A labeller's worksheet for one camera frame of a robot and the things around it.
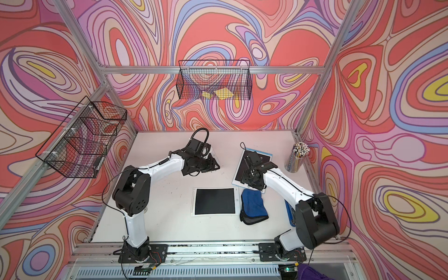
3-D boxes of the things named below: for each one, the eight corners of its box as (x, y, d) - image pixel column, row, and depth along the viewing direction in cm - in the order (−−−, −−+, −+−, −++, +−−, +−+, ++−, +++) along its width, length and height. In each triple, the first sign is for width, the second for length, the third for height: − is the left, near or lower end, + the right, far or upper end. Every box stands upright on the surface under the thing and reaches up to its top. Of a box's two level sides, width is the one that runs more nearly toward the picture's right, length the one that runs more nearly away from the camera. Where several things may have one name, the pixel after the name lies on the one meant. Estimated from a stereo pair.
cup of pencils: (288, 174, 100) (299, 155, 86) (282, 164, 104) (290, 145, 90) (300, 170, 102) (311, 150, 88) (293, 160, 106) (303, 141, 92)
